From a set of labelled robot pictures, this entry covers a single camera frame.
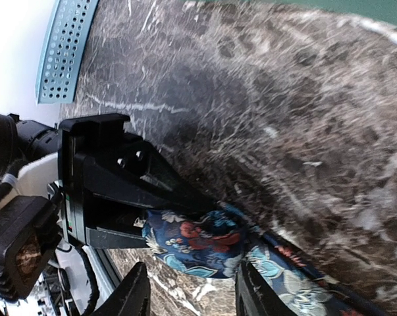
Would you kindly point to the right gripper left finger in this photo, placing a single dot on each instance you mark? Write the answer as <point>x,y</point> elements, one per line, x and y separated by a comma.
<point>131,298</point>

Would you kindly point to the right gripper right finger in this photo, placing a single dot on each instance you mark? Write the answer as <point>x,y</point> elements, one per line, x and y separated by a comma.
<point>254,296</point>

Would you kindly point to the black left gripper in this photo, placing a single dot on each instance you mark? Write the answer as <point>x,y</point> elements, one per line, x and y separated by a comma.
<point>102,172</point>

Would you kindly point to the dark floral necktie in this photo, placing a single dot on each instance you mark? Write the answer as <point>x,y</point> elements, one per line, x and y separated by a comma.
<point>215,245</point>

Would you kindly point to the light blue plastic basket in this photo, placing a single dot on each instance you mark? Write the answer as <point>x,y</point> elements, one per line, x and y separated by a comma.
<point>63,49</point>

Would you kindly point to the green compartment organizer tray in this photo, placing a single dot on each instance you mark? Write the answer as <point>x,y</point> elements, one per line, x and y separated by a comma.
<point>382,12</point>

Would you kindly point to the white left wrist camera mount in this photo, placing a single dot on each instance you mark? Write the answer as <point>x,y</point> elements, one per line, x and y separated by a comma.
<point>32,179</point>

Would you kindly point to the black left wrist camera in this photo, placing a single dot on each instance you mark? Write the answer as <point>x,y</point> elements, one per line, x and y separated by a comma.
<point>29,235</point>

